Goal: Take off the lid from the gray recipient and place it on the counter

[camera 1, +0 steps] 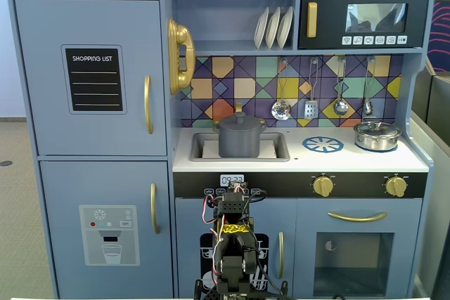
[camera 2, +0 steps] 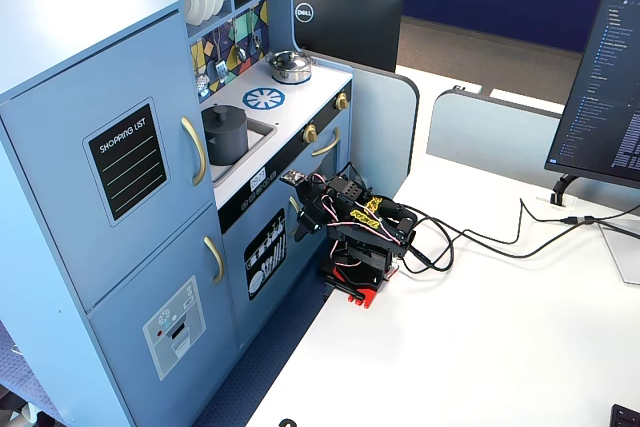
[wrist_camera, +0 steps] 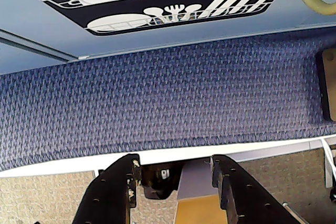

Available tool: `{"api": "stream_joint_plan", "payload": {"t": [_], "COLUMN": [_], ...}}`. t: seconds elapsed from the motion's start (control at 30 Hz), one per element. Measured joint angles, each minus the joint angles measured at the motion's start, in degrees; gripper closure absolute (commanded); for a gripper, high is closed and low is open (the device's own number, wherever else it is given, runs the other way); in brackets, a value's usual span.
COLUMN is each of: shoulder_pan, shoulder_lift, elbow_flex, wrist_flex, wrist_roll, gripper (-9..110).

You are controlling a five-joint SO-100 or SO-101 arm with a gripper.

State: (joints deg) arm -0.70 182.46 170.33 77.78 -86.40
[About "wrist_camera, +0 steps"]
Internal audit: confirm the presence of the white cable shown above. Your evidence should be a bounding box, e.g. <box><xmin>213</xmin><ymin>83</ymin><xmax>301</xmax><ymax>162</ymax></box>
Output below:
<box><xmin>321</xmin><ymin>138</ymin><xmax>336</xmax><ymax>175</ymax></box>

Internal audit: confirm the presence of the beige curved handle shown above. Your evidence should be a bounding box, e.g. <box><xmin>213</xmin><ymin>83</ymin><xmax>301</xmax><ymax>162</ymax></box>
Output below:
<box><xmin>300</xmin><ymin>0</ymin><xmax>336</xmax><ymax>16</ymax></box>

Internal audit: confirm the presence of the black dish rack picture panel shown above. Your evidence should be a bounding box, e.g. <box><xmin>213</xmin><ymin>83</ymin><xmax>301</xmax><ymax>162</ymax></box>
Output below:
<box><xmin>20</xmin><ymin>0</ymin><xmax>296</xmax><ymax>36</ymax></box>

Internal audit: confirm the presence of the gray and yellow box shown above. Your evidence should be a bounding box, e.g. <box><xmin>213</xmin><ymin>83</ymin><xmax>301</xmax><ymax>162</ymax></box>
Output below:
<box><xmin>175</xmin><ymin>157</ymin><xmax>224</xmax><ymax>224</ymax></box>

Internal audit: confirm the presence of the black-edged wooden board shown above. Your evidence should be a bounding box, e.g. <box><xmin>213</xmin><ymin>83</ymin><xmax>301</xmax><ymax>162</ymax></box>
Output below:
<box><xmin>314</xmin><ymin>48</ymin><xmax>336</xmax><ymax>121</ymax></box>

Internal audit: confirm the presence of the blue woven mat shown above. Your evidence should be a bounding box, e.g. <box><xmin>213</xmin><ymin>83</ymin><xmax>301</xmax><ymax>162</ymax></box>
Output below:
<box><xmin>0</xmin><ymin>30</ymin><xmax>336</xmax><ymax>172</ymax></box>

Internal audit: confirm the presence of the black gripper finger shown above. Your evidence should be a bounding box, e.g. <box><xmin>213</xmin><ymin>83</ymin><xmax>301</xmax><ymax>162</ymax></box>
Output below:
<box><xmin>71</xmin><ymin>153</ymin><xmax>143</xmax><ymax>224</ymax></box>
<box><xmin>211</xmin><ymin>154</ymin><xmax>302</xmax><ymax>224</ymax></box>

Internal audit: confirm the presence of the black plastic robot base part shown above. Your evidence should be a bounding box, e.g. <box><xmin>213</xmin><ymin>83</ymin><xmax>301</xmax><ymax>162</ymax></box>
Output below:
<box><xmin>140</xmin><ymin>163</ymin><xmax>182</xmax><ymax>200</ymax></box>

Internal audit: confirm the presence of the metal rail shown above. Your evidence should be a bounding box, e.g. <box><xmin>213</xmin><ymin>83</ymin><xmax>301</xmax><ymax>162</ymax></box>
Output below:
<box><xmin>0</xmin><ymin>28</ymin><xmax>90</xmax><ymax>61</ymax></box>

